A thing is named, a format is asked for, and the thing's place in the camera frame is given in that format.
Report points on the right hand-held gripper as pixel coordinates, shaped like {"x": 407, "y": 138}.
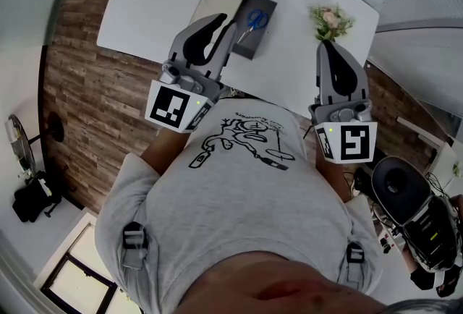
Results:
{"x": 356, "y": 142}

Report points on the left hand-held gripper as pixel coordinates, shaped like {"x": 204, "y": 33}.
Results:
{"x": 170, "y": 106}

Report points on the dark grey rectangular container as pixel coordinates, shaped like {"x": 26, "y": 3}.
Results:
{"x": 262, "y": 41}

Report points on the person's right forearm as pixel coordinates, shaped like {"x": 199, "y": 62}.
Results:
{"x": 332, "y": 178}

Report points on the person's left forearm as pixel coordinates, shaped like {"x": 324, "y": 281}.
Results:
{"x": 164, "y": 151}

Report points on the pink and green flower bouquet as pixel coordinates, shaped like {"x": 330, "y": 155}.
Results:
{"x": 331, "y": 21}

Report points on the black office chair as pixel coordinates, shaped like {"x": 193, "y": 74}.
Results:
{"x": 399, "y": 186}

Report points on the white desk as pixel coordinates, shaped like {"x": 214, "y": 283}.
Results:
{"x": 439, "y": 157}

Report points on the grey printed T-shirt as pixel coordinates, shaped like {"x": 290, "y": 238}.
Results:
{"x": 235, "y": 204}

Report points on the round side table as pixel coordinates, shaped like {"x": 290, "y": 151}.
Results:
{"x": 20, "y": 142}

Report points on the person's chin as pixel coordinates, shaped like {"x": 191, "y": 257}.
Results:
{"x": 275, "y": 287}

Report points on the black bag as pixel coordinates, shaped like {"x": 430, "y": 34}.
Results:
{"x": 34, "y": 198}

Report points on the black framed window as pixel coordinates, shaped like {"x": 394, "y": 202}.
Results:
{"x": 77, "y": 287}

